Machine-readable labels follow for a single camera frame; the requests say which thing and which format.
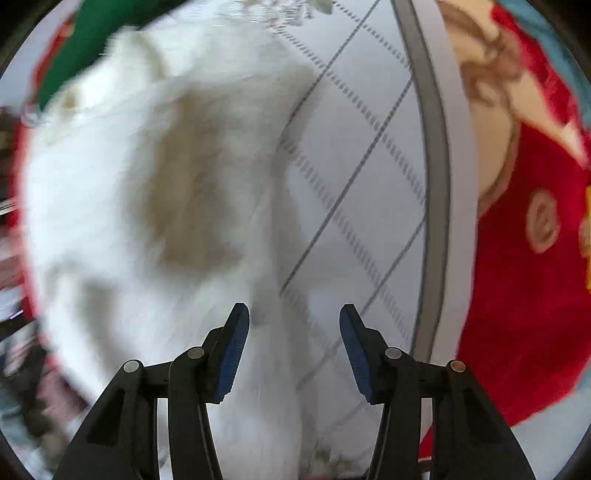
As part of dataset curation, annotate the white patterned mat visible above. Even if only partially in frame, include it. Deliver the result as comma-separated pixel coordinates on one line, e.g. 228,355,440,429
228,1,478,479

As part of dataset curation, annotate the light blue quilt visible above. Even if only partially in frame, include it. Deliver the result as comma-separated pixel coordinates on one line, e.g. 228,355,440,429
498,1,590,130

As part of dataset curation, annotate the white knit cardigan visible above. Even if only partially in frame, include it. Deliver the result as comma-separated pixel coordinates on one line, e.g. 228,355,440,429
21,17,312,479

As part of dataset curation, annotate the red floral blanket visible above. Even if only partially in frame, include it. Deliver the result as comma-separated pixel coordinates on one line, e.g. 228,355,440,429
426,1,590,479

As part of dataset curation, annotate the folded dark green sweater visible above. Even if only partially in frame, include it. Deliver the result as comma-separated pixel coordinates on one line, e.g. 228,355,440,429
35,0,183,111

